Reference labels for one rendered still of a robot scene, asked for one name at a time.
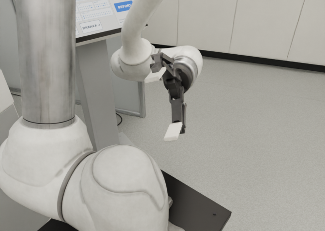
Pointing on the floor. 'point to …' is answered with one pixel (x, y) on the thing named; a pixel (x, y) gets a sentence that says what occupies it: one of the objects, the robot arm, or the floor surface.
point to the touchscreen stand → (97, 95)
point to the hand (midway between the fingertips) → (162, 108)
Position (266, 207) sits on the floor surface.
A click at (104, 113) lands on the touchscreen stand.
